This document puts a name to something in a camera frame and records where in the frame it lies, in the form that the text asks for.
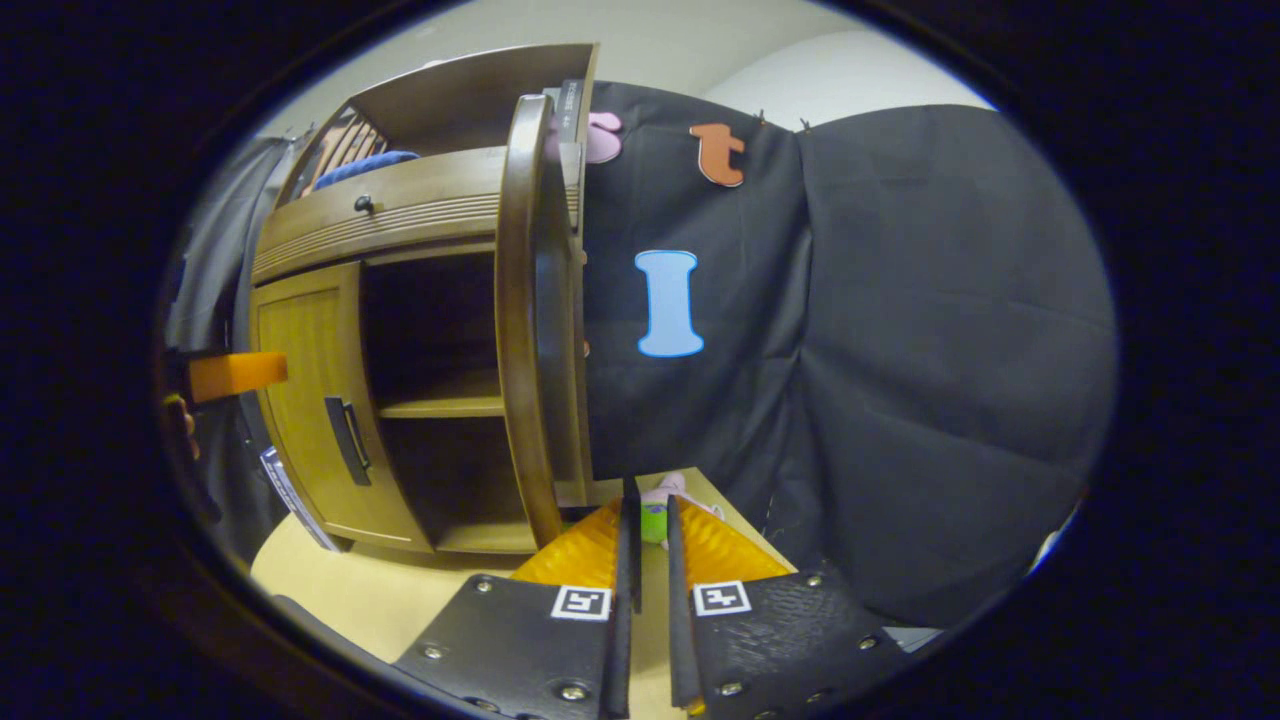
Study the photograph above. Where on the black backdrop cloth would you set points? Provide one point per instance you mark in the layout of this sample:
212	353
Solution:
900	350

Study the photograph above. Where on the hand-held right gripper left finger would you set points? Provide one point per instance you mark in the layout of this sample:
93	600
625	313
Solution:
622	640

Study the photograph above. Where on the wooden double-door shoe cabinet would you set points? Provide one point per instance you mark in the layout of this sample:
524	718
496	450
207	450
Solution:
440	90

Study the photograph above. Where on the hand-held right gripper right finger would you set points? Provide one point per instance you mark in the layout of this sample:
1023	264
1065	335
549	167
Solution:
680	640

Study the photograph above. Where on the pink green plush toy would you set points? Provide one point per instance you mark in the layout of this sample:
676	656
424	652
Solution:
655	510

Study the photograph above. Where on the pale lavender spine book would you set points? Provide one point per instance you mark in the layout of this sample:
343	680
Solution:
295	495

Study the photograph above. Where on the folded blue towel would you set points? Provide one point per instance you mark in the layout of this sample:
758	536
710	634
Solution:
365	167

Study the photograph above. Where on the wooden shoe cabinet door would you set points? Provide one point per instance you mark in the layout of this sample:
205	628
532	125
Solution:
300	360
518	300

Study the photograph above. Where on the wooden drawer with black knob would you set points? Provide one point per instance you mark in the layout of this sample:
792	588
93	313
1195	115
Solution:
420	205

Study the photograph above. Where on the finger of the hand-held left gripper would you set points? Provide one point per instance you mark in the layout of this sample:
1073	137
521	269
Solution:
235	375

